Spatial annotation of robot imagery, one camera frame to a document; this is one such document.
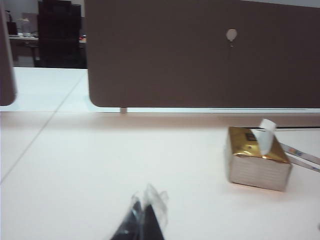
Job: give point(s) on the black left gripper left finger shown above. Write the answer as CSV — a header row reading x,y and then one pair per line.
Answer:
x,y
132,225

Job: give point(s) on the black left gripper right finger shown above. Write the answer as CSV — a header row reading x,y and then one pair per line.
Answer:
x,y
153,220

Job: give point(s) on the white pulled-out tissue sheet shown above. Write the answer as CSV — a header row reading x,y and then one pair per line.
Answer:
x,y
265,140

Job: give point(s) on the gold tissue box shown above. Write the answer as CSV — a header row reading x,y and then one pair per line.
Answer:
x,y
257,172

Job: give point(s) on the white divider support foot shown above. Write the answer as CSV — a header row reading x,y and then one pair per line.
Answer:
x,y
124,111

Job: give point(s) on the long brown desk divider panel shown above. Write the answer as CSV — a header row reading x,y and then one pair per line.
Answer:
x,y
162,62

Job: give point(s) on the white hexagonal hook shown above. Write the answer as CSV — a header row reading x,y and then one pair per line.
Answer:
x,y
231,34

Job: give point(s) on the dark office chair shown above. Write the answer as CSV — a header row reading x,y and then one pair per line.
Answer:
x,y
58,35

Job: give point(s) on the background wooden desk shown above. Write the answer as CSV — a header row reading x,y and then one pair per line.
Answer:
x,y
22,47

